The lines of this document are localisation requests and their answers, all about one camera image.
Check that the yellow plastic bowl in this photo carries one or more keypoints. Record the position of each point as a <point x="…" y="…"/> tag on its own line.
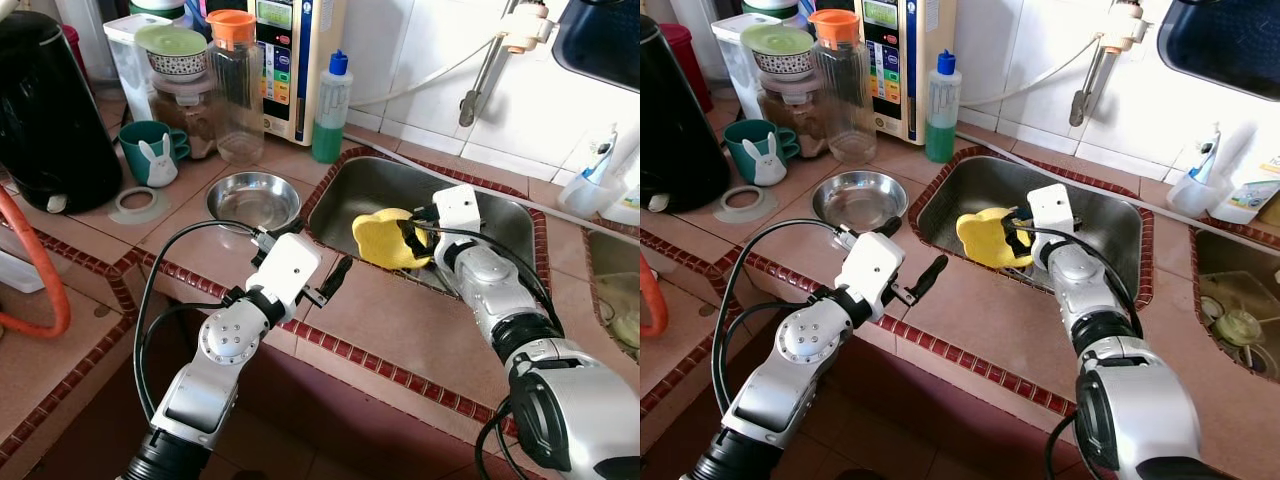
<point x="380" y="240"/>
<point x="985" y="238"/>

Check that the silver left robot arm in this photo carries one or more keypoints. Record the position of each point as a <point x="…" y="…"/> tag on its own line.
<point x="770" y="400"/>
<point x="200" y="400"/>

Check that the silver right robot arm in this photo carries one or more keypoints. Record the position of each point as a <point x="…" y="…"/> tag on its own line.
<point x="490" y="285"/>
<point x="1075" y="280"/>

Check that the stainless steel bowl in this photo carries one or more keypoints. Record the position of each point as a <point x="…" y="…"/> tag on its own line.
<point x="855" y="200"/>
<point x="250" y="200"/>

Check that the wide stainless steel sink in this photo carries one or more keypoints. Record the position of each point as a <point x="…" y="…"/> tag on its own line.
<point x="400" y="180"/>
<point x="1000" y="180"/>

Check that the green soap bottle blue cap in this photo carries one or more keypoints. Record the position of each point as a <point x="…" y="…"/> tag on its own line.
<point x="330" y="130"/>
<point x="942" y="130"/>

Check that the clear pitcher with orange lid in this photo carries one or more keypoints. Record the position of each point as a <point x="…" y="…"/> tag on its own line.
<point x="850" y="110"/>
<point x="240" y="110"/>

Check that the glass jar with brown contents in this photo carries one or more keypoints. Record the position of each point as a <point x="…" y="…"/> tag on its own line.
<point x="785" y="125"/>
<point x="180" y="125"/>

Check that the beige water ionizer appliance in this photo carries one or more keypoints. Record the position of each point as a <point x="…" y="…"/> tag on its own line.
<point x="920" y="80"/>
<point x="310" y="80"/>

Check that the clear plastic cup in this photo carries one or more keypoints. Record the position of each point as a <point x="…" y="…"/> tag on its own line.
<point x="588" y="200"/>
<point x="1195" y="200"/>

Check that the metal faucet with beige head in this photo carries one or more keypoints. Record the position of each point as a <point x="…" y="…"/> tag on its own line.
<point x="485" y="75"/>
<point x="1092" y="75"/>

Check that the green mug with white bunny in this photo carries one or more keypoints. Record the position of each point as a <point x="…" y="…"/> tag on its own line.
<point x="140" y="145"/>
<point x="745" y="145"/>

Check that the narrow stainless steel sink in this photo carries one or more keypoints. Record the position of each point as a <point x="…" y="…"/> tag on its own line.
<point x="600" y="300"/>
<point x="1205" y="340"/>

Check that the blue white toothpaste tube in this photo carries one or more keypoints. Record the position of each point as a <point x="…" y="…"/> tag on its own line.
<point x="1208" y="155"/>
<point x="600" y="155"/>

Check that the patterned ceramic bowl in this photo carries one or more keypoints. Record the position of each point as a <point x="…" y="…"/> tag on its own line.
<point x="178" y="66"/>
<point x="783" y="65"/>

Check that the white cleaner bottle yellow cap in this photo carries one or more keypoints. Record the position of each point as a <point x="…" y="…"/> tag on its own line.
<point x="628" y="205"/>
<point x="1250" y="195"/>

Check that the pale green round lid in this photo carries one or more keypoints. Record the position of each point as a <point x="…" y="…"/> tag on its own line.
<point x="172" y="39"/>
<point x="777" y="38"/>

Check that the white translucent plastic container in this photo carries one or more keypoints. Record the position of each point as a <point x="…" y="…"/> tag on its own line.
<point x="125" y="70"/>
<point x="732" y="70"/>

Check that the green glass cup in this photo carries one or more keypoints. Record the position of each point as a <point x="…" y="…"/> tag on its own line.
<point x="1240" y="327"/>
<point x="630" y="325"/>

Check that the clear plastic food container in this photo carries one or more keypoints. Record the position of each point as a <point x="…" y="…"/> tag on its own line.
<point x="1250" y="285"/>

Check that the black kettle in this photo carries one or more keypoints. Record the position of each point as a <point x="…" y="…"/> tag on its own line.
<point x="50" y="120"/>
<point x="680" y="120"/>

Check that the white tub with green lid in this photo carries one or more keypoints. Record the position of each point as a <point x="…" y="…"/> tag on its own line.
<point x="770" y="9"/>
<point x="158" y="10"/>

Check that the dark blue plastic basin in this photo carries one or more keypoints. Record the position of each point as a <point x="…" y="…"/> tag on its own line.
<point x="1220" y="45"/>
<point x="600" y="40"/>

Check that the dark red canister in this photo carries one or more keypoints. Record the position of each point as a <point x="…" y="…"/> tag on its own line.
<point x="75" y="55"/>
<point x="690" y="60"/>

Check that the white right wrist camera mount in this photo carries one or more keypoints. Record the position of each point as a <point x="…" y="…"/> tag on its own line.
<point x="458" y="205"/>
<point x="1052" y="205"/>

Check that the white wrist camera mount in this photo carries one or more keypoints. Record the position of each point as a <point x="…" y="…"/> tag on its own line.
<point x="285" y="270"/>
<point x="458" y="205"/>
<point x="870" y="272"/>
<point x="1052" y="205"/>

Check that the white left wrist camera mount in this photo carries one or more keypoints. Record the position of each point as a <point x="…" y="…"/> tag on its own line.
<point x="870" y="272"/>
<point x="285" y="270"/>

